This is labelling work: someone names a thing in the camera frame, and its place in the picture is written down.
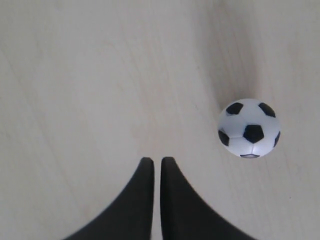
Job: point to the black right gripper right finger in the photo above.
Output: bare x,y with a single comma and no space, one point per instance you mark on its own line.
185,215

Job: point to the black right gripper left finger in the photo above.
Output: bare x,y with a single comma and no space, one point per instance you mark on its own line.
130,215

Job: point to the black and white toy football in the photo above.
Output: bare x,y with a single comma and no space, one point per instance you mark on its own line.
248,128

